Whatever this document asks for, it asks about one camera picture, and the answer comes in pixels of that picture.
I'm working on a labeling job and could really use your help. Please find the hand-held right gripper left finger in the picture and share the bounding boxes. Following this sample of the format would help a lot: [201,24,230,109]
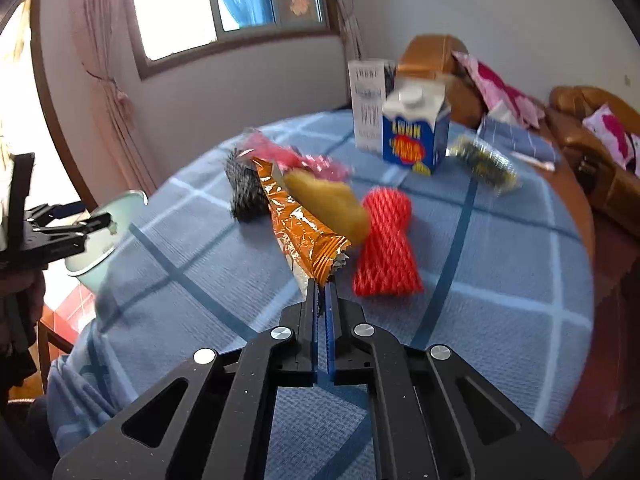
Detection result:
[52,277,321,480]

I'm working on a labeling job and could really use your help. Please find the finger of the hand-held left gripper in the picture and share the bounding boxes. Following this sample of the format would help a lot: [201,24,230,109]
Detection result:
[75,212,113,238]
[30,201,86,221]

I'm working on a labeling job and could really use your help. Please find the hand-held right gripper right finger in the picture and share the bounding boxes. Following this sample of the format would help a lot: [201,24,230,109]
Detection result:
[322,282,583,480]

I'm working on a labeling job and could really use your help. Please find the mint green giraffe print bin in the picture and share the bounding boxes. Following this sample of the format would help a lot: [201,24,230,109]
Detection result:
[65,190,149,286]

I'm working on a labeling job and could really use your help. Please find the shiny orange wrapper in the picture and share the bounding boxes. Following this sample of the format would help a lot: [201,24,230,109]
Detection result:
[250,157,352,293]

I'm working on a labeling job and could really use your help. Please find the red foam net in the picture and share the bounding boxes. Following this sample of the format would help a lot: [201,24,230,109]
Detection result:
[352,186,425,298]

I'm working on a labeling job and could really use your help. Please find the yellow sponge block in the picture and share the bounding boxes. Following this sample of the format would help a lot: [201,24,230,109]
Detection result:
[284,169,372,251]

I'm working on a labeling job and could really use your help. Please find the pink plastic wrapper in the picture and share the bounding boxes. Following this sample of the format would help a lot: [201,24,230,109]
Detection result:
[237,130,351,182]

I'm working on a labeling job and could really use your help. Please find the blue plaid tablecloth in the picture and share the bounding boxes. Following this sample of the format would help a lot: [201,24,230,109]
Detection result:
[47,110,596,480]

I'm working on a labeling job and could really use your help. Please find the pink floral curtain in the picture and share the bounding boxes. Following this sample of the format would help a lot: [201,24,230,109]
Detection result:
[70,0,166,196]
[325,0,368,61]

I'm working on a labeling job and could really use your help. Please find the blue gable top carton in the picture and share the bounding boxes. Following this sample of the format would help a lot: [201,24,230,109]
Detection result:
[382,80,451,176]

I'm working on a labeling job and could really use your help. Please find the green black snack packet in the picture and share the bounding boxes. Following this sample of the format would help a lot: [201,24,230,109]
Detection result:
[446,135,521,193]

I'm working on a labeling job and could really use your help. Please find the tall white milk carton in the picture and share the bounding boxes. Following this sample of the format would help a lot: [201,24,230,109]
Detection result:
[347,59,398,153]

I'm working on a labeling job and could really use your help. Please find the small white packet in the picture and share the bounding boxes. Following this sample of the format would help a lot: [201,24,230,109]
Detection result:
[510,150,557,172]

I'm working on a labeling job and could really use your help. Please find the folded plaid cloth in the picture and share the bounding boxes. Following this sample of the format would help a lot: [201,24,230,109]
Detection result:
[475,115,558,161]

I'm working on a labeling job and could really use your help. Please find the orange leather armchair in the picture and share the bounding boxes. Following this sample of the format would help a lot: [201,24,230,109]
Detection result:
[397,34,486,128]

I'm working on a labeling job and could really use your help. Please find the orange leather sofa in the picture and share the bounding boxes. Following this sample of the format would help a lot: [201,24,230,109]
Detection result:
[547,85,640,241]

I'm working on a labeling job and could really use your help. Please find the dark wooden door frame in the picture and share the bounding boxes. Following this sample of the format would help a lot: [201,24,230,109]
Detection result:
[30,0,101,211]

